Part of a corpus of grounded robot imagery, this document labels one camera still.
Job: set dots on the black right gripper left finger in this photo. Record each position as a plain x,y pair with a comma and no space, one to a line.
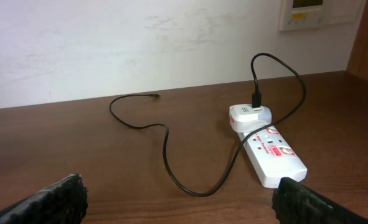
65,201

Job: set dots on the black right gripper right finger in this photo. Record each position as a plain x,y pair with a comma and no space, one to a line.
294,203

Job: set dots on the white USB charger adapter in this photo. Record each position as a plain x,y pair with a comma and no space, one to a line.
244,118

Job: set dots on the white power strip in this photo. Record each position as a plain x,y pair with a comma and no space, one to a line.
273,158

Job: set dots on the beige wall control panel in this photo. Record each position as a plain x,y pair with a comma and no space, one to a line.
309,14

